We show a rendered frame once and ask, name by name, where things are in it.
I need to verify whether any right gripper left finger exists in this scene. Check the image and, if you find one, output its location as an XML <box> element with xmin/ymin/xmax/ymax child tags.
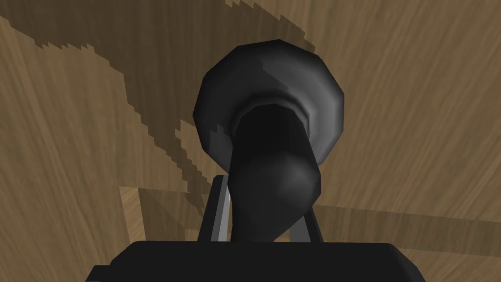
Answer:
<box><xmin>197</xmin><ymin>174</ymin><xmax>234</xmax><ymax>243</ymax></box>

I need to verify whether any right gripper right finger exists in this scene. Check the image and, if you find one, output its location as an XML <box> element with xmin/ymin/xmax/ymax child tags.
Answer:
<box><xmin>289</xmin><ymin>207</ymin><xmax>325</xmax><ymax>243</ymax></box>

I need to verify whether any black door handle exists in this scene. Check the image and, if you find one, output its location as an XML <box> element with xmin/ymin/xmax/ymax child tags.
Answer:
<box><xmin>192</xmin><ymin>39</ymin><xmax>345</xmax><ymax>243</ymax></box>

